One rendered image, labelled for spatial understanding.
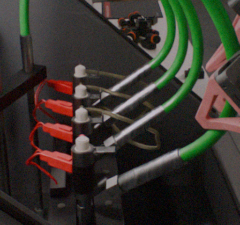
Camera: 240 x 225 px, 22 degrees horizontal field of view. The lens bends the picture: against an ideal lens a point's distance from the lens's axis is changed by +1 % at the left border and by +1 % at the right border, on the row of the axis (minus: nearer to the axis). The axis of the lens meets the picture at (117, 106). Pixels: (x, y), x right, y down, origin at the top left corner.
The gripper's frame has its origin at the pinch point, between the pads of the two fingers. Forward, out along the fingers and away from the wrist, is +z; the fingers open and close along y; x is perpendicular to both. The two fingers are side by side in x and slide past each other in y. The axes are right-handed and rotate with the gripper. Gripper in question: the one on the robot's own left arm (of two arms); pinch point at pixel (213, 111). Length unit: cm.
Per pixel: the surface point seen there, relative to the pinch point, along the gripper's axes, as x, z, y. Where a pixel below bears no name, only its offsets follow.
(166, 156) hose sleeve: 0.8, 5.6, 3.6
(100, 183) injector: 0.1, 22.6, 1.4
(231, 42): -4.3, -6.7, -0.7
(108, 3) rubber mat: -27, 84, -76
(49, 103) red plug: -12.4, 35.7, -8.9
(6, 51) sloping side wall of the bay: -24, 43, -14
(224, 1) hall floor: -3, 301, -377
